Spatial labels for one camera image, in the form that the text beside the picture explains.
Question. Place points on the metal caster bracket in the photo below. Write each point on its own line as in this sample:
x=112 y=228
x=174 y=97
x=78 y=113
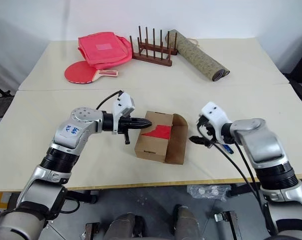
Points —
x=92 y=231
x=228 y=222

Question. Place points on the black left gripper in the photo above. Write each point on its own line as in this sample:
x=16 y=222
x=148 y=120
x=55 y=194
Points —
x=128 y=124

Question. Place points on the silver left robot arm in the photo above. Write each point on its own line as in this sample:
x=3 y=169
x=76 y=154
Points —
x=73 y=130

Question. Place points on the rolled olive patterned mat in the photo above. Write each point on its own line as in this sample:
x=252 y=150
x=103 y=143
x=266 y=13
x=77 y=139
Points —
x=198 y=57

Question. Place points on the black table frame bar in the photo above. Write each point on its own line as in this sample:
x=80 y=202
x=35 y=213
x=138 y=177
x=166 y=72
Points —
x=241 y=190
x=88 y=196

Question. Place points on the red flat item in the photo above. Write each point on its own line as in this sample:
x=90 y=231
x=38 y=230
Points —
x=161 y=132

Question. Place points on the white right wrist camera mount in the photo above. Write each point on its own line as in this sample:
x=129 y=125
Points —
x=213 y=112

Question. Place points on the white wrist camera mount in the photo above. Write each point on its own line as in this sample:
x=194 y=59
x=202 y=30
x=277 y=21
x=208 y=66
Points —
x=213 y=112
x=124 y=101

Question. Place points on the red table tennis paddle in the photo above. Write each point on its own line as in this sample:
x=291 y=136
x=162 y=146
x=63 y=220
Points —
x=78 y=71

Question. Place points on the pink fabric bag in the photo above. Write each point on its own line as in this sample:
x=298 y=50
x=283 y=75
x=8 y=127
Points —
x=103 y=50

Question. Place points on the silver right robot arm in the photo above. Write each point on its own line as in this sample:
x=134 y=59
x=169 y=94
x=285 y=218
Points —
x=261 y=140

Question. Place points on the dark grey rounded shape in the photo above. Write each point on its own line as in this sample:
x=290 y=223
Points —
x=123 y=227
x=187 y=222

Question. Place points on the dark wooden peg rack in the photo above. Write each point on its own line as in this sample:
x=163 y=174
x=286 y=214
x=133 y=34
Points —
x=151 y=58

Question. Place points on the black furniture piece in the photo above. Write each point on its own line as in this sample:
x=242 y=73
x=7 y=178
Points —
x=299 y=72

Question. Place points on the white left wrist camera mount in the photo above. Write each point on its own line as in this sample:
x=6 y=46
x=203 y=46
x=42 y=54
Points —
x=124 y=101

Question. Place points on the clear plastic bag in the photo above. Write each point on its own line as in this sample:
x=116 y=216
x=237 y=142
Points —
x=206 y=192

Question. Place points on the brown cardboard box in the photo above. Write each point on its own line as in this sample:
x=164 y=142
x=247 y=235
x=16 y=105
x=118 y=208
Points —
x=153 y=150

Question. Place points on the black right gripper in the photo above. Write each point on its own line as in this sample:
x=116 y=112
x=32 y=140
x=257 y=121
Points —
x=208 y=131

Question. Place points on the black stand leg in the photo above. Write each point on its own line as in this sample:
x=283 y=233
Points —
x=1 y=90

